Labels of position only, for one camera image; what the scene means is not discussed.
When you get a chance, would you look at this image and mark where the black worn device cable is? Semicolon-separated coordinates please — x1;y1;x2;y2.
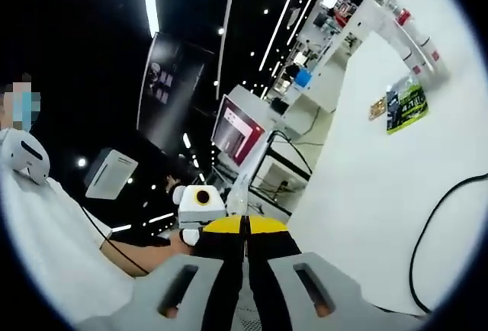
78;203;150;275

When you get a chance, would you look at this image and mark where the dark wall poster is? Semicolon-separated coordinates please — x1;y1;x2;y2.
136;32;217;156

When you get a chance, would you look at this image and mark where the green silver skincare pouch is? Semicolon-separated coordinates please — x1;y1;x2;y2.
385;74;430;136

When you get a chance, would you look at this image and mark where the white ceiling air conditioner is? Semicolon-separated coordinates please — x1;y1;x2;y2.
84;147;140;200

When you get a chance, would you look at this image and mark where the monitor with red screen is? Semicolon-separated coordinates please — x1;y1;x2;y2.
210;94;267;169

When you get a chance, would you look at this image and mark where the gold foil skincare sachet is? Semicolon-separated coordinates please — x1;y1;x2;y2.
368;95;388;121

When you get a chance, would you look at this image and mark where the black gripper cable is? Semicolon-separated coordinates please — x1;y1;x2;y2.
409;172;488;315

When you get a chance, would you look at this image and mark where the white worn device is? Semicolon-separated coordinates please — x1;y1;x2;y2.
1;129;51;187

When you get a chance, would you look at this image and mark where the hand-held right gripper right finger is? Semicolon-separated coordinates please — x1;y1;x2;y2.
246;215;367;331

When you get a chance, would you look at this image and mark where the long white counter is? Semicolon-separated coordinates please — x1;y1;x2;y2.
284;18;382;117

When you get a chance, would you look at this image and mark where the small white skincare bottle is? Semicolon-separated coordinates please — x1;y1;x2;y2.
413;29;451;80

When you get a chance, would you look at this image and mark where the black monitor stand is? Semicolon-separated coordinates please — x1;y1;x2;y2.
265;129;314;180

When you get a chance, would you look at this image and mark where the large red-collar skincare bottle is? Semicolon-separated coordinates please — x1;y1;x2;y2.
383;0;434;50

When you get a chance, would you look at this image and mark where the white skincare tube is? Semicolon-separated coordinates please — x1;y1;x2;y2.
368;21;419;76

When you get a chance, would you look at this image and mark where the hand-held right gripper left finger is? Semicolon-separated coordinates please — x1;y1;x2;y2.
150;216;245;331

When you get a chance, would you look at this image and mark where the blue storage bin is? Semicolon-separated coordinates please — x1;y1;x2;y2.
294;69;314;88

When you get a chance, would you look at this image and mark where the person in white shirt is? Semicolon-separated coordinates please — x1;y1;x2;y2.
0;127;153;331

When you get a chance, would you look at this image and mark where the white stand tray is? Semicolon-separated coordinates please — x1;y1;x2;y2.
226;128;276;217

